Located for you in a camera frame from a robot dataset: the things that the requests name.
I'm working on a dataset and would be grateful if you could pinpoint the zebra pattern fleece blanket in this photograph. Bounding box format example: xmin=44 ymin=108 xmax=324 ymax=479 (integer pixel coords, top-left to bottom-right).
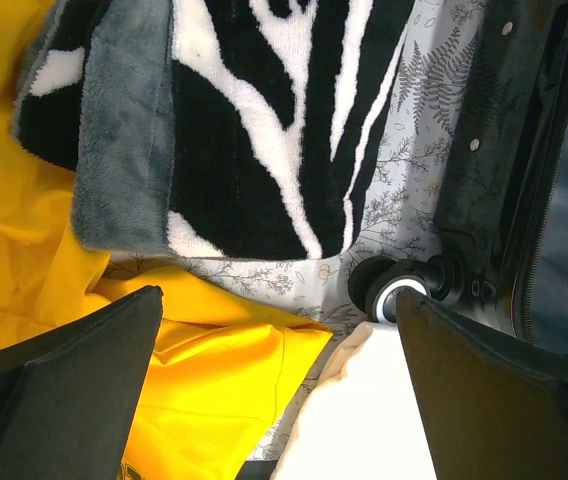
xmin=13 ymin=0 xmax=413 ymax=261

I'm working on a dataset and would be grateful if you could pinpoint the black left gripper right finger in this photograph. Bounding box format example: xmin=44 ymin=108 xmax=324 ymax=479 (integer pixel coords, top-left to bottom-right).
xmin=396 ymin=290 xmax=568 ymax=479

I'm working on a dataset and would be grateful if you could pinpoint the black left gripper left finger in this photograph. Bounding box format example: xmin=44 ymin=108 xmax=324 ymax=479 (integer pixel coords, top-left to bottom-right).
xmin=0 ymin=286 xmax=163 ymax=479

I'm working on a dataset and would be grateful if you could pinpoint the yellow Snoopy t-shirt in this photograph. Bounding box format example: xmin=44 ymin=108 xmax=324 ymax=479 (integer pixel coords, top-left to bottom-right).
xmin=0 ymin=1 xmax=331 ymax=479

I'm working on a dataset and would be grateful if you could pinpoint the cream white cloth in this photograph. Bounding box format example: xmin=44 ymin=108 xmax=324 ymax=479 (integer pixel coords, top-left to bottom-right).
xmin=272 ymin=322 xmax=436 ymax=480

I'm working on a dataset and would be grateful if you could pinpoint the black open suitcase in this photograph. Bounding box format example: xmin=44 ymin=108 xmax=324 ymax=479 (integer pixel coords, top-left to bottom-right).
xmin=348 ymin=1 xmax=568 ymax=342

